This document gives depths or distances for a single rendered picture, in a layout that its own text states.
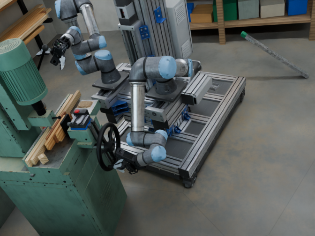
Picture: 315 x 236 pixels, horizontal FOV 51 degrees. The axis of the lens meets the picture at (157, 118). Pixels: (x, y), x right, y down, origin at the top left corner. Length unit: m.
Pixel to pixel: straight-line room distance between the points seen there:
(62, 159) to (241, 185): 1.41
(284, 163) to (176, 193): 0.88
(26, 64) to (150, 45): 0.91
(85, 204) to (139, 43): 1.11
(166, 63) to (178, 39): 0.84
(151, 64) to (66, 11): 0.88
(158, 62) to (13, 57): 0.70
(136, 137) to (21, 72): 0.67
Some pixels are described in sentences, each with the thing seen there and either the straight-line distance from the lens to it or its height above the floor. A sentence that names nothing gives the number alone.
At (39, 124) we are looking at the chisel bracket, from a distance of 2.02.
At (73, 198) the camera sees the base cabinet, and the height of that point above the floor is 0.57.
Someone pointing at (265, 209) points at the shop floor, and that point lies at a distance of 2.54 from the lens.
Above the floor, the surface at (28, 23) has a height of 0.63.
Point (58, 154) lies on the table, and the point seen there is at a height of 0.90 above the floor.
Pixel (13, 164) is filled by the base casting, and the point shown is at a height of 0.80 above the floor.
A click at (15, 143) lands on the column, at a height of 0.93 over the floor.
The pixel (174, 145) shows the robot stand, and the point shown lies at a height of 0.21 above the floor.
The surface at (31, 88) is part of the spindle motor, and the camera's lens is 1.82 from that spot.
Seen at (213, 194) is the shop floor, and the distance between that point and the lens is 2.62.
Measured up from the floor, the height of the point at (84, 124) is 0.99.
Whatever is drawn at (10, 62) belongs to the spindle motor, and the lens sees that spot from 1.75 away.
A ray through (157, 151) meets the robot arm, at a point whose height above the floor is 0.94.
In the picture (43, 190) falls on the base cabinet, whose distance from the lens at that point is 2.18.
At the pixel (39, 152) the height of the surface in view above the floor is 0.93.
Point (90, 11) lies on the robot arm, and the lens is 2.30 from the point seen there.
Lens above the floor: 2.10
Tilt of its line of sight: 39 degrees down
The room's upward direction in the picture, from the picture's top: 15 degrees counter-clockwise
